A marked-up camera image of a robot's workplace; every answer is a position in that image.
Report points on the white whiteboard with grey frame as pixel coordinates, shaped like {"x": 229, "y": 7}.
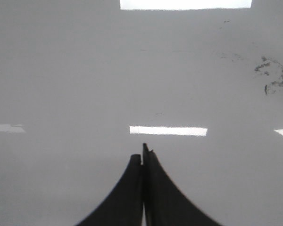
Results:
{"x": 83, "y": 84}

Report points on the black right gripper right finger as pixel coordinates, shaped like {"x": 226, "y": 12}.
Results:
{"x": 165, "y": 204}

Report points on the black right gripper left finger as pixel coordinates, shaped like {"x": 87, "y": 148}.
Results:
{"x": 123, "y": 206}

